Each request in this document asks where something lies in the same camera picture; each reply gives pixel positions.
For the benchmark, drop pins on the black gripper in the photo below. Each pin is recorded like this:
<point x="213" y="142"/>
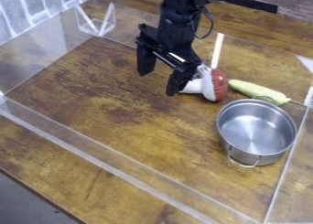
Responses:
<point x="170" y="45"/>

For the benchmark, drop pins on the plush brown white mushroom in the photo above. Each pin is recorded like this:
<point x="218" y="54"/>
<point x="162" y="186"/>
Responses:
<point x="210" y="84"/>

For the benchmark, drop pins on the silver metal pot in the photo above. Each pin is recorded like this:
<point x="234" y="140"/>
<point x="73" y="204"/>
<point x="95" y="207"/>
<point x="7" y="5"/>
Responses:
<point x="257" y="131"/>

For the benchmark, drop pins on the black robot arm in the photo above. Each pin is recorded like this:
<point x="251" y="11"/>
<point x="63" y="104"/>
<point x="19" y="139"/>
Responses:
<point x="184" y="21"/>

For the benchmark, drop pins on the black bar in background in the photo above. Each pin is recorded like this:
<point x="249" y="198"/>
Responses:
<point x="258" y="5"/>

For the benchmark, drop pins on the clear acrylic triangular bracket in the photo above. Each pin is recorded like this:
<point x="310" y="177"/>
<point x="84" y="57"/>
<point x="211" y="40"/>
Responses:
<point x="92" y="26"/>

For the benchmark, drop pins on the spoon with green handle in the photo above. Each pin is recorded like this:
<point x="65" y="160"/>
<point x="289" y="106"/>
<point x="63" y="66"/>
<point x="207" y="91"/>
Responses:
<point x="257" y="91"/>

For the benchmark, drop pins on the clear acrylic enclosure wall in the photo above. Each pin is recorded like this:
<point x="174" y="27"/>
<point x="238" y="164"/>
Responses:
<point x="122" y="155"/>

